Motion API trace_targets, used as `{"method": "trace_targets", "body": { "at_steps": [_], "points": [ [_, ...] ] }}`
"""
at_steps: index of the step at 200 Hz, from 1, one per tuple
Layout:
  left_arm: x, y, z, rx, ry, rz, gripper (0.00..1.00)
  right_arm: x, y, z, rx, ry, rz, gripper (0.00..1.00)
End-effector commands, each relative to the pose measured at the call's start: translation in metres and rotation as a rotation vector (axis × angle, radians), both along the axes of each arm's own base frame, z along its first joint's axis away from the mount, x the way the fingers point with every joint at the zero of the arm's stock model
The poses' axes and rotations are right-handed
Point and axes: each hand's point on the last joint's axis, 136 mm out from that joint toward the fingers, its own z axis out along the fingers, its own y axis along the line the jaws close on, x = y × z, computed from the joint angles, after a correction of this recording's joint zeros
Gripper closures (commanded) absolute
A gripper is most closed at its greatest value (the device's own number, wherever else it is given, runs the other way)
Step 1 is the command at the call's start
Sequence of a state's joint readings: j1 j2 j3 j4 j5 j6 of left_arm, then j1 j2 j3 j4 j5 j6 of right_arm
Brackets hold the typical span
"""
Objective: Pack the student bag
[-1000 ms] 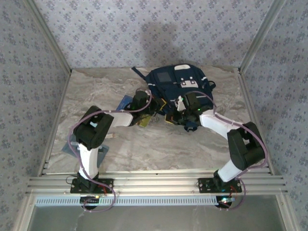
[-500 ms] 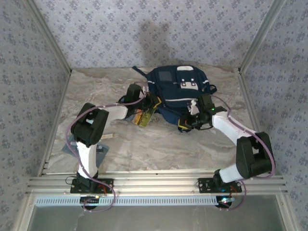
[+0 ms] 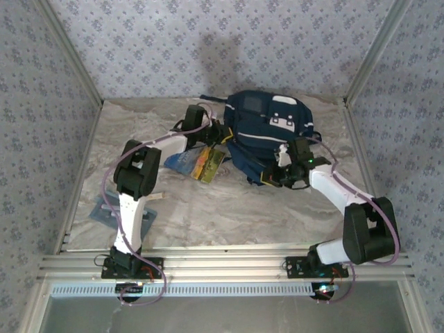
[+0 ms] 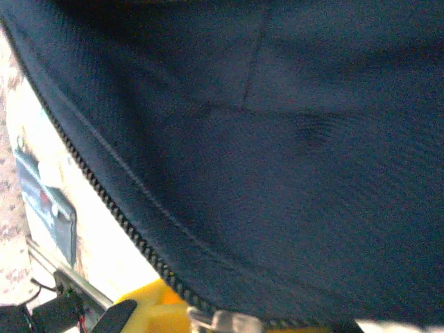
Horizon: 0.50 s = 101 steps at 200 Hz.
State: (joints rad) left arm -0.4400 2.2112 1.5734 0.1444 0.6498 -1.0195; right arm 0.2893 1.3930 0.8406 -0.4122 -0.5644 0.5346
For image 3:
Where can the navy blue backpack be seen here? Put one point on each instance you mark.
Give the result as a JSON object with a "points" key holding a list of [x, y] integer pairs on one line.
{"points": [[256, 135]]}

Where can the clear blue pencil pouch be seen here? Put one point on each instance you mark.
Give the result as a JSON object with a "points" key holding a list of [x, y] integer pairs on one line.
{"points": [[100, 211]]}

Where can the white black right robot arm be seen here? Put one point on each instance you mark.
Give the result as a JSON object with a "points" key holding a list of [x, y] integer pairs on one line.
{"points": [[329, 184]]}

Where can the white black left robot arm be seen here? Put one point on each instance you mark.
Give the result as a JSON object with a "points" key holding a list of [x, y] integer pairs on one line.
{"points": [[130, 215]]}

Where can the black controller board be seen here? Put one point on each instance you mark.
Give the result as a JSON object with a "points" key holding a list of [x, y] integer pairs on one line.
{"points": [[324, 291], [130, 291]]}

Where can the aluminium side rail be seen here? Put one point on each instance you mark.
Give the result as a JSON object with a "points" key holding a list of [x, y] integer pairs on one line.
{"points": [[76, 194], [357, 138]]}

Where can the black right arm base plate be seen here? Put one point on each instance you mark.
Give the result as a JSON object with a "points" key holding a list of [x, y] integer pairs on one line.
{"points": [[295, 268]]}

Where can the aluminium front frame rail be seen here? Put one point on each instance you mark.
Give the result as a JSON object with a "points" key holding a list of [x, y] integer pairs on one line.
{"points": [[225, 263]]}

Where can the aluminium frame post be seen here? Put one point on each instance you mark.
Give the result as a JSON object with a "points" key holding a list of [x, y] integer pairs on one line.
{"points": [[71, 52], [376, 52]]}

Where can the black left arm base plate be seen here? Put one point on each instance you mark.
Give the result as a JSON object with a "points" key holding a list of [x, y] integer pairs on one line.
{"points": [[152, 268]]}

